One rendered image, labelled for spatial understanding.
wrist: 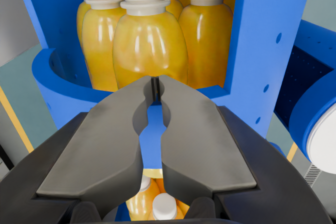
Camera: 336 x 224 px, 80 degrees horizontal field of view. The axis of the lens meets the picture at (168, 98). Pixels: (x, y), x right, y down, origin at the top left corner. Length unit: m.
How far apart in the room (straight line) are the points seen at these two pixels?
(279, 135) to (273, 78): 1.96
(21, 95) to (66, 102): 1.77
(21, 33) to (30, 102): 1.41
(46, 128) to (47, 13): 1.80
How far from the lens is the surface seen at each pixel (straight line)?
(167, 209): 0.37
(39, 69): 0.23
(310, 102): 0.53
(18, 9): 0.57
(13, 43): 0.54
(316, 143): 0.55
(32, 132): 2.16
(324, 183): 2.99
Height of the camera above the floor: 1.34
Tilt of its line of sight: 57 degrees down
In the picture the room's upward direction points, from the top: 178 degrees clockwise
